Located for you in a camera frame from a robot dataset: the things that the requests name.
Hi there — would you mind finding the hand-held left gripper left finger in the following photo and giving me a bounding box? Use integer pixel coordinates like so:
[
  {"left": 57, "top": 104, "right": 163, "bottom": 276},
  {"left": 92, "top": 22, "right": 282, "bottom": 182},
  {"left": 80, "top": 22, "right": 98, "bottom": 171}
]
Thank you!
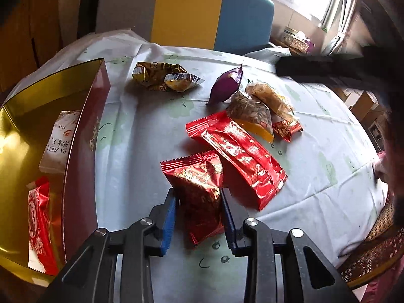
[{"left": 38, "top": 188, "right": 177, "bottom": 303}]

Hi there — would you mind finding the square red snack packet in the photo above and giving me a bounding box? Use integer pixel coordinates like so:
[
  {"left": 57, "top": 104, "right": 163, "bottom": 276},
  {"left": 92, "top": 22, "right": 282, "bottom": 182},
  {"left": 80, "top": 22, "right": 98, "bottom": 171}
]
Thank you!
[{"left": 160, "top": 150, "right": 225, "bottom": 246}]

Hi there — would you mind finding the grey yellow blue sofa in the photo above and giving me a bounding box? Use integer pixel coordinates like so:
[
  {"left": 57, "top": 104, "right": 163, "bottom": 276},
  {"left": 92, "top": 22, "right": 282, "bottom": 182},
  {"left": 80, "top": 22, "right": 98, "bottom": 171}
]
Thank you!
[{"left": 95, "top": 0, "right": 275, "bottom": 51}]

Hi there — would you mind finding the floral curtain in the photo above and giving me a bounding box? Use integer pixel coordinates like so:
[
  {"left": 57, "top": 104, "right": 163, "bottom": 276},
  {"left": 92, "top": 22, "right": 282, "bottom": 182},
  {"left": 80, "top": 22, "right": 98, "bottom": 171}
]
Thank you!
[{"left": 322, "top": 0, "right": 360, "bottom": 54}]

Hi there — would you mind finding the red and white snack packet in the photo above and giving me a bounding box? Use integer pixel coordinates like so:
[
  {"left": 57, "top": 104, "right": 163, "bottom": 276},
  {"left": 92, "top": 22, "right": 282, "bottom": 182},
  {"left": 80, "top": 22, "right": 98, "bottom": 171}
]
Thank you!
[{"left": 27, "top": 177, "right": 60, "bottom": 275}]

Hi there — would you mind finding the clear orange crumb snack packet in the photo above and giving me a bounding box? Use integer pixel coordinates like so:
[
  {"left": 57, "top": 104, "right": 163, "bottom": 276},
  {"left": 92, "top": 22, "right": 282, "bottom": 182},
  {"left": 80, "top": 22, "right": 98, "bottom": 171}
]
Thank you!
[{"left": 245, "top": 82, "right": 299, "bottom": 123}]

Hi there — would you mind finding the red tin box gold inside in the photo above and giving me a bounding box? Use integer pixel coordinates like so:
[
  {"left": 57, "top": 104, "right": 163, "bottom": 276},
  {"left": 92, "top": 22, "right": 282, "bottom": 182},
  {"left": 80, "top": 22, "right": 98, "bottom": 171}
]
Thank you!
[{"left": 0, "top": 58, "right": 111, "bottom": 286}]

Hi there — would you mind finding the patterned tissue box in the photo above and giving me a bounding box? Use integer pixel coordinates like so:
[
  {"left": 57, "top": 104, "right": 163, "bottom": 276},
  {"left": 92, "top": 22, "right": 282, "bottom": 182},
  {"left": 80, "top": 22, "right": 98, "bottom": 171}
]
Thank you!
[{"left": 284, "top": 31, "right": 311, "bottom": 53}]

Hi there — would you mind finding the brown wooden cabinet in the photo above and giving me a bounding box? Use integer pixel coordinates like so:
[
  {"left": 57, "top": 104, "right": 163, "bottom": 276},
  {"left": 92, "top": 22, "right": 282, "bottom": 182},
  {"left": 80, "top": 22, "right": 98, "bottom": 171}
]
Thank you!
[{"left": 0, "top": 0, "right": 79, "bottom": 92}]

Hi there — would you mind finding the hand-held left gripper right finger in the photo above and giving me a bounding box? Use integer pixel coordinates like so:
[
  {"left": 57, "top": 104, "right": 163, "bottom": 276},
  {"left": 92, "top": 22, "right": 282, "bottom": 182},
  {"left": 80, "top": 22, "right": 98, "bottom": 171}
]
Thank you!
[{"left": 220, "top": 189, "right": 359, "bottom": 303}]

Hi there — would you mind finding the small red snack packet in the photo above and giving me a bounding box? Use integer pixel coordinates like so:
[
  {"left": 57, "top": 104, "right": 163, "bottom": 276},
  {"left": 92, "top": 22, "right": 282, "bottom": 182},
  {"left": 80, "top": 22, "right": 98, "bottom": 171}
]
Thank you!
[{"left": 271, "top": 120, "right": 304, "bottom": 142}]

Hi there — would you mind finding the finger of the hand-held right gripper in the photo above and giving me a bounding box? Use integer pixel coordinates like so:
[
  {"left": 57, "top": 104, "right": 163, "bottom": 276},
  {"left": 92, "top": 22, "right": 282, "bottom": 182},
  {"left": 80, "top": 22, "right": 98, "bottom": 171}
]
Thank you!
[{"left": 275, "top": 48, "right": 387, "bottom": 86}]

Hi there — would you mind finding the pale green-print tablecloth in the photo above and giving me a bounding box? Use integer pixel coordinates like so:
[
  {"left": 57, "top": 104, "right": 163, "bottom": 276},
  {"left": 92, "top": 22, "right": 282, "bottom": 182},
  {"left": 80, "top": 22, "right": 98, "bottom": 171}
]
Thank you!
[{"left": 6, "top": 27, "right": 389, "bottom": 303}]

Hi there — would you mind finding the cardboard box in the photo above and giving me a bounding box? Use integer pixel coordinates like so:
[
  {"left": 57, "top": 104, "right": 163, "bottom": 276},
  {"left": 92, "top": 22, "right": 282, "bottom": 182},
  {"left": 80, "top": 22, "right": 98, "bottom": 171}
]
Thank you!
[{"left": 350, "top": 90, "right": 392, "bottom": 123}]

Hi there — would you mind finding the wicker chair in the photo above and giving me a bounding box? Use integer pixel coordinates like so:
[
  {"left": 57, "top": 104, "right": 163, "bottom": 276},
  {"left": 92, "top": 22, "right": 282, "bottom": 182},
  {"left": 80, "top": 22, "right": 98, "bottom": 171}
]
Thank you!
[{"left": 338, "top": 196, "right": 404, "bottom": 289}]

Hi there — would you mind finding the black chair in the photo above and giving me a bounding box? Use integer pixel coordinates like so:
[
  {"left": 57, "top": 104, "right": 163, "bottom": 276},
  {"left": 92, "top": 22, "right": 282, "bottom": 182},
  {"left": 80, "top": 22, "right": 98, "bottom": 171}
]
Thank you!
[{"left": 77, "top": 0, "right": 108, "bottom": 40}]

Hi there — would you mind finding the clear triangular nut packet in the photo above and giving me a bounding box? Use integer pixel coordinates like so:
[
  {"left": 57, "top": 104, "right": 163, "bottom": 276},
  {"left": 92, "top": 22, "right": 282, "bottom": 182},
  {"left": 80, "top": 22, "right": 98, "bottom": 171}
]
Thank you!
[{"left": 225, "top": 91, "right": 275, "bottom": 143}]

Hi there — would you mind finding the yellow silver snack packet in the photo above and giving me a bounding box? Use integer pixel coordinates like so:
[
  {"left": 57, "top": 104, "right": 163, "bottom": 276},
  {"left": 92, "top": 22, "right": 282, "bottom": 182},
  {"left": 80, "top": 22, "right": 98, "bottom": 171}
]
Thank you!
[{"left": 164, "top": 73, "right": 203, "bottom": 93}]

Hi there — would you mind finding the brown gold snack packet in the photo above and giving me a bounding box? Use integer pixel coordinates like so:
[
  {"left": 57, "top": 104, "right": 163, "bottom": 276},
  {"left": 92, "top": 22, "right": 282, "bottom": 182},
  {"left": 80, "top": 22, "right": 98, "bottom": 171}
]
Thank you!
[{"left": 132, "top": 61, "right": 187, "bottom": 91}]

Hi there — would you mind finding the long red snack packet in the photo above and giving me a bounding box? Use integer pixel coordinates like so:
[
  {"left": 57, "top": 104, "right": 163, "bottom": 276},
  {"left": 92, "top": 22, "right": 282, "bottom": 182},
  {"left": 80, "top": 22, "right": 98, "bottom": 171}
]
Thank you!
[{"left": 186, "top": 111, "right": 288, "bottom": 211}]

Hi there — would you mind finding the purple snack packet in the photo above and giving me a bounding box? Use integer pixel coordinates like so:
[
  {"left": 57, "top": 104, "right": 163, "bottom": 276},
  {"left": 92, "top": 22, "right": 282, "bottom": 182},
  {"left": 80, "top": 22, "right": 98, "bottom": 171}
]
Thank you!
[{"left": 206, "top": 64, "right": 244, "bottom": 105}]

